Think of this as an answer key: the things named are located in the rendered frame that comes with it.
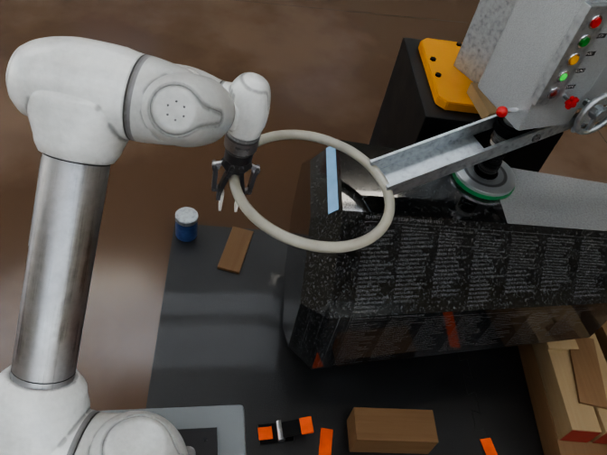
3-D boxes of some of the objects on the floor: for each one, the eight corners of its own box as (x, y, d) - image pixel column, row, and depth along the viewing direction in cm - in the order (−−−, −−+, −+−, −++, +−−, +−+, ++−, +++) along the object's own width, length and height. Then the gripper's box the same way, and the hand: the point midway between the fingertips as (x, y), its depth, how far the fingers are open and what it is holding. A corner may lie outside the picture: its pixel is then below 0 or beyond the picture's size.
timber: (349, 451, 205) (356, 440, 196) (346, 420, 213) (353, 406, 204) (428, 454, 209) (439, 441, 200) (423, 422, 217) (433, 409, 208)
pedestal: (359, 151, 320) (396, 32, 266) (469, 162, 330) (527, 50, 275) (372, 240, 277) (419, 120, 222) (499, 250, 286) (574, 137, 232)
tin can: (198, 242, 257) (199, 223, 247) (175, 242, 255) (175, 223, 245) (197, 225, 263) (197, 206, 254) (174, 226, 261) (174, 206, 251)
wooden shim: (232, 227, 266) (232, 226, 265) (253, 233, 266) (253, 231, 265) (217, 268, 249) (217, 266, 248) (238, 273, 249) (239, 272, 248)
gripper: (208, 153, 145) (198, 215, 162) (273, 160, 149) (256, 219, 166) (208, 134, 150) (198, 196, 166) (270, 141, 154) (255, 201, 171)
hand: (228, 199), depth 164 cm, fingers closed on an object, 4 cm apart
